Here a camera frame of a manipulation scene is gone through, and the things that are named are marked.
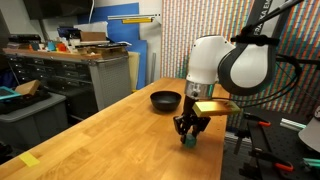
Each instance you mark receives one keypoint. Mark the grey tool cabinet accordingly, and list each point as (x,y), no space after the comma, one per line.
(90,82)

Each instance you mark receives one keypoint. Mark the cardboard box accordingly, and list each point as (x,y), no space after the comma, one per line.
(28,88)

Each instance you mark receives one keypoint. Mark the yellow wrist camera box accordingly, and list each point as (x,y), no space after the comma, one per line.
(215,108)

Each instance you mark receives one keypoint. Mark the yellow sticky note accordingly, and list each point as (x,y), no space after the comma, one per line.
(29,159)

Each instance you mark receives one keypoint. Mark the green block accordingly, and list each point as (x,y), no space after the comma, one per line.
(190,141)

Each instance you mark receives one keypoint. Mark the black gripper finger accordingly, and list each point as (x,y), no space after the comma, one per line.
(199,125)
(180,127)

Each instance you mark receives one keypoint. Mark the black bowl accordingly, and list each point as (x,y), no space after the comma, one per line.
(165,101)

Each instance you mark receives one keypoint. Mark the grey storage bin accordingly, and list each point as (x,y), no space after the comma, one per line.
(30,126)

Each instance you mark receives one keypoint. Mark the black orange clamp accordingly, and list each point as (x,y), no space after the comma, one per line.
(257,152)

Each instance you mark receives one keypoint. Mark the blue board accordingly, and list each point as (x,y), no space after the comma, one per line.
(117,31)

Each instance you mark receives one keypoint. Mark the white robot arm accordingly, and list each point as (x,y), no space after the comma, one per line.
(243,65)

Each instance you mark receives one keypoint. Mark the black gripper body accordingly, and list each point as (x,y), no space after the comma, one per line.
(188,112)

